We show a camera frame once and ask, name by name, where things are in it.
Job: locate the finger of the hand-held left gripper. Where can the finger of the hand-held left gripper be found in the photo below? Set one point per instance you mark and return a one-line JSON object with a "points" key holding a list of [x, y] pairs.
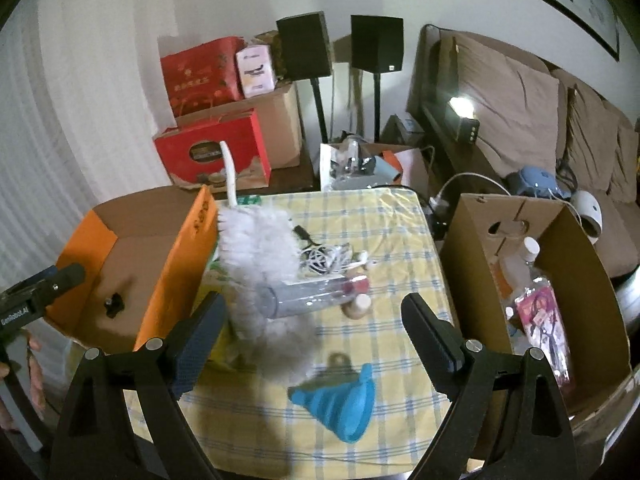
{"points": [[65, 277]]}

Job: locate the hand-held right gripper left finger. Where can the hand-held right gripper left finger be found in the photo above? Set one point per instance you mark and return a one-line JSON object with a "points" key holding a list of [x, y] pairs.
{"points": [[197, 345]]}

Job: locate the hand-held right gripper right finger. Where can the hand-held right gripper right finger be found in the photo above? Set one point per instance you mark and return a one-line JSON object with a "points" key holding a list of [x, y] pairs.
{"points": [[436, 346]]}

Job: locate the orange cardboard box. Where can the orange cardboard box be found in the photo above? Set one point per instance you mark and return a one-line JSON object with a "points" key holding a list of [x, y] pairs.
{"points": [[130, 260]]}

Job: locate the small wooden bottle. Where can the small wooden bottle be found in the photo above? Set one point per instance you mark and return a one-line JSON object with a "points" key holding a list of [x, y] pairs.
{"points": [[359, 306]]}

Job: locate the blue collapsible funnel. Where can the blue collapsible funnel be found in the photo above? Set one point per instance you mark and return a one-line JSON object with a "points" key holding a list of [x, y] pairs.
{"points": [[345, 402]]}

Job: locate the clear plastic bottle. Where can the clear plastic bottle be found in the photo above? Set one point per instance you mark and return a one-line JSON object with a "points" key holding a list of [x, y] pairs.
{"points": [[305, 297]]}

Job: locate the white fluffy duster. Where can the white fluffy duster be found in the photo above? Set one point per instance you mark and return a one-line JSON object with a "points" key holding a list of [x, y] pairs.
{"points": [[255, 240]]}

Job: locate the brown cardboard box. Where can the brown cardboard box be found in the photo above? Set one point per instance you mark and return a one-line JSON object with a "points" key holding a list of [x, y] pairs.
{"points": [[575, 260]]}

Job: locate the person's left hand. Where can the person's left hand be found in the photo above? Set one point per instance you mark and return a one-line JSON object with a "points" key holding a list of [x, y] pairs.
{"points": [[32, 362]]}

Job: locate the black star knob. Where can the black star knob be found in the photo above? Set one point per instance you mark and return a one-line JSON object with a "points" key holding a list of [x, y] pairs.
{"points": [[112, 305]]}

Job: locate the yellow checkered tablecloth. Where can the yellow checkered tablecloth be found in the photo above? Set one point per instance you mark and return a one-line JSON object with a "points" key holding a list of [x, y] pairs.
{"points": [[390, 270]]}

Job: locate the pink plastic packet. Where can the pink plastic packet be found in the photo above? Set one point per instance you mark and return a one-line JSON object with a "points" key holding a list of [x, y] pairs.
{"points": [[540, 310]]}

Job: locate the white capped plastic bottle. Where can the white capped plastic bottle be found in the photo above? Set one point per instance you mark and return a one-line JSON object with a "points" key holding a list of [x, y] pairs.
{"points": [[520, 260]]}

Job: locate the white curtain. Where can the white curtain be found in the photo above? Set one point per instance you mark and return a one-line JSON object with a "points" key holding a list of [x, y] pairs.
{"points": [[75, 110]]}

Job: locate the white paper bag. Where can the white paper bag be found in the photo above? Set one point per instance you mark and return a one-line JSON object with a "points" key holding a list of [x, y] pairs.
{"points": [[412, 165]]}

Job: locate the dark wooden cabinet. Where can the dark wooden cabinet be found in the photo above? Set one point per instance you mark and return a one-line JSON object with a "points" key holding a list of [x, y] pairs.
{"points": [[295, 178]]}

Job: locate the blue round appliance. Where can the blue round appliance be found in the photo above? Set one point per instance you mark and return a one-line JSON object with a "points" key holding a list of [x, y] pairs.
{"points": [[537, 181]]}

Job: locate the white round appliance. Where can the white round appliance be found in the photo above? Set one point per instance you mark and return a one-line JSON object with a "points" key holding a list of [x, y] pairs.
{"points": [[586, 212]]}

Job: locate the brown sofa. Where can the brown sofa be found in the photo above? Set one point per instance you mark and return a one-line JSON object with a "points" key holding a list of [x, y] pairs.
{"points": [[615, 240]]}

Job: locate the black box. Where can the black box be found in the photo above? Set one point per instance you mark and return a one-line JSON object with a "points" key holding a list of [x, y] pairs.
{"points": [[407, 127]]}

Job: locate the black device with light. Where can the black device with light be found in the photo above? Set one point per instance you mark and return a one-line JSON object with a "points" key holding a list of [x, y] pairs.
{"points": [[465, 127]]}

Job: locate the large brown carton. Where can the large brown carton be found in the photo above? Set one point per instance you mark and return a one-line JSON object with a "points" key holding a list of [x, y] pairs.
{"points": [[281, 125]]}

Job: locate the black speaker stand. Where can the black speaker stand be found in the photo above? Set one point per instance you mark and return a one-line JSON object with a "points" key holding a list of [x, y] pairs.
{"points": [[320, 110], [376, 107]]}

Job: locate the brown sofa cushion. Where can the brown sofa cushion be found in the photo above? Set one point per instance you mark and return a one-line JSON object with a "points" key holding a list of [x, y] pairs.
{"points": [[592, 135], [505, 100], [627, 160]]}

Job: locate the pink tissue pack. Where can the pink tissue pack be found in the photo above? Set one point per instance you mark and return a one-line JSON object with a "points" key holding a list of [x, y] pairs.
{"points": [[256, 71]]}

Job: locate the black speaker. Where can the black speaker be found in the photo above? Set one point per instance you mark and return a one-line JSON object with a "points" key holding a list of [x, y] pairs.
{"points": [[304, 46], [376, 42]]}

